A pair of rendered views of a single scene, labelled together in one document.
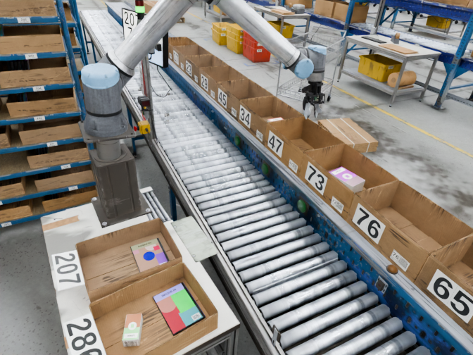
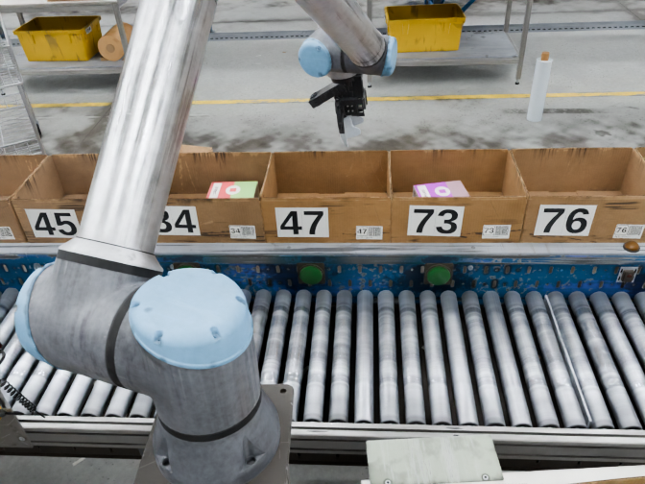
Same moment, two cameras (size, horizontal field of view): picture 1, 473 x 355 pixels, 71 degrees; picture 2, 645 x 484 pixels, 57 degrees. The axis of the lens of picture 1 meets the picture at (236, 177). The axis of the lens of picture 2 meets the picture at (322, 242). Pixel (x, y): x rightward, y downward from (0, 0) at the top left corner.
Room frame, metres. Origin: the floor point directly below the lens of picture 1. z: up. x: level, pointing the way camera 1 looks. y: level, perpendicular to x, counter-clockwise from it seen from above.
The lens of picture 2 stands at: (0.92, 0.97, 1.99)
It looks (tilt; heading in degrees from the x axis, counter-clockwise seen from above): 37 degrees down; 304
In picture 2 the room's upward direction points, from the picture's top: 3 degrees counter-clockwise
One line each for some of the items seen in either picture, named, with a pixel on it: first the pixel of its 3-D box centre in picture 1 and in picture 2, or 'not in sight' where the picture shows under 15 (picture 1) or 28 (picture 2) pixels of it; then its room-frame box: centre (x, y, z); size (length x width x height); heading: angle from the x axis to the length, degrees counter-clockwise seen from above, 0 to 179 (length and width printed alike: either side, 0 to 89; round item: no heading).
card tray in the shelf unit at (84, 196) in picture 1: (69, 190); not in sight; (2.19, 1.39, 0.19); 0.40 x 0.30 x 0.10; 119
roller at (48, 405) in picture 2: (191, 139); (78, 348); (2.23, 0.36, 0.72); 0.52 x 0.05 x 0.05; 118
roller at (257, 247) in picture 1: (271, 242); (480, 354); (1.20, -0.20, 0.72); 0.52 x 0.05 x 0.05; 118
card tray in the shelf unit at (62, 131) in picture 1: (51, 125); not in sight; (2.19, 1.38, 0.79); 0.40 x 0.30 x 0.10; 119
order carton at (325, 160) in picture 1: (345, 178); (451, 194); (1.46, -0.57, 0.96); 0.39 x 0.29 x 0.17; 28
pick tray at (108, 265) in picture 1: (129, 258); not in sight; (0.98, 0.44, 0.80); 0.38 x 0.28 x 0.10; 122
